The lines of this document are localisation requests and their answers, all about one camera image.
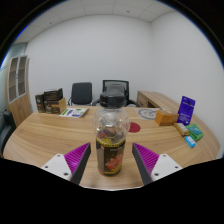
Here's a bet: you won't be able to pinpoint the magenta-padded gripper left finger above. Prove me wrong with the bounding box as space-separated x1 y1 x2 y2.
40 142 92 186

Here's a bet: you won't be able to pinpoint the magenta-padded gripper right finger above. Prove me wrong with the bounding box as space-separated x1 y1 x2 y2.
131 142 184 186

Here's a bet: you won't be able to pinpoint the clear black-capped drink bottle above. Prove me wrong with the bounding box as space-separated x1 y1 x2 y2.
93 90 131 177

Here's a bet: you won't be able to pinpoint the flat round red coaster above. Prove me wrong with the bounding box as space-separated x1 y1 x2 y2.
128 121 142 134

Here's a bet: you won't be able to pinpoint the orange cardboard box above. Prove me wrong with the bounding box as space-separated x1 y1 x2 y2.
154 109 180 127

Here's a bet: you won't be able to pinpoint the white leaflet green purple print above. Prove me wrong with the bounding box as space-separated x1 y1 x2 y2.
59 107 89 119

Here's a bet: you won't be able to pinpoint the small tan box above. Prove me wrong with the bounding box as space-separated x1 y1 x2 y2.
173 122 191 137

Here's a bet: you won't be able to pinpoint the small blue box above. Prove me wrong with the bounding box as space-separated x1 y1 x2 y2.
184 135 197 149

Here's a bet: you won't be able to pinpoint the brown cardboard box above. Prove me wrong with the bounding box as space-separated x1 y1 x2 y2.
44 97 67 115

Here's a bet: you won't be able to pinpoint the green box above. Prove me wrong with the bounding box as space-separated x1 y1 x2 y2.
185 123 204 142

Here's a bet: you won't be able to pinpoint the wooden side desk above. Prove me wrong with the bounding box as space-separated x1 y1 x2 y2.
136 90 183 114

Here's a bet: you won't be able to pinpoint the purple stand-up pouch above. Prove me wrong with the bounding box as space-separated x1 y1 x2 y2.
177 95 197 126

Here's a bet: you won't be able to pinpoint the black visitor chair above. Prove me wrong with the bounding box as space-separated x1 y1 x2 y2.
67 81 94 107

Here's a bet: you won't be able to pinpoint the dark sofa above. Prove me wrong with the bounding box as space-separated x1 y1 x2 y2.
0 110 16 156

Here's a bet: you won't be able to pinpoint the black mesh office chair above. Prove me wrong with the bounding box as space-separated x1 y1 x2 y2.
92 79 141 108

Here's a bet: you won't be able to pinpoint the wooden glass-door shelf cabinet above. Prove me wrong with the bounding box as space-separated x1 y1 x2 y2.
4 54 33 128

